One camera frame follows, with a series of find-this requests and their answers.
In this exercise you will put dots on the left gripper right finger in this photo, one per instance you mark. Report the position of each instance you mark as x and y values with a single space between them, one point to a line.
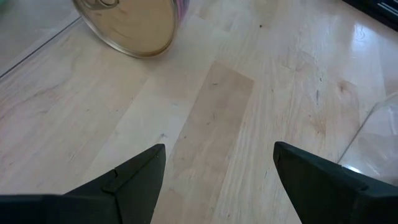
335 193

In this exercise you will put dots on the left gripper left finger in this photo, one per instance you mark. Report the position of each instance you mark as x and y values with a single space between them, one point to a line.
93 202

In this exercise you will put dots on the clear plastic bin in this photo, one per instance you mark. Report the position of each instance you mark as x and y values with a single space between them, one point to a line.
379 146

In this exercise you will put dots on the black aluminium rig frame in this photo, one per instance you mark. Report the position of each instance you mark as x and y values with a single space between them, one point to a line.
379 9

